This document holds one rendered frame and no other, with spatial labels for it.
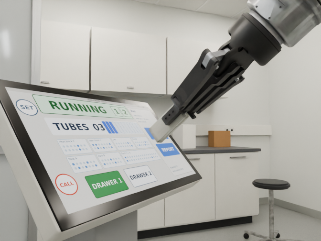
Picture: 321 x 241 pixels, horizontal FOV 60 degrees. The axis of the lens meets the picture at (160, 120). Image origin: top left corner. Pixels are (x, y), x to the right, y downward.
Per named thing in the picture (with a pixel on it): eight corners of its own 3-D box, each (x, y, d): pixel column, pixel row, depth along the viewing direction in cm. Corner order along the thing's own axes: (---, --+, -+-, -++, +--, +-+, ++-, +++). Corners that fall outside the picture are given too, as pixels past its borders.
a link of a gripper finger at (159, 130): (187, 115, 45) (185, 115, 44) (159, 143, 47) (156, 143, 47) (177, 102, 46) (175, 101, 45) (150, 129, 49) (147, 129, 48)
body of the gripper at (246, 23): (255, 23, 44) (213, 65, 47) (239, -1, 37) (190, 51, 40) (289, 54, 41) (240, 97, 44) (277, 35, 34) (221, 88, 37)
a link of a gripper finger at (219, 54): (247, 52, 39) (236, 40, 35) (220, 79, 41) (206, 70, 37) (237, 42, 40) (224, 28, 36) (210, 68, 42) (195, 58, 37)
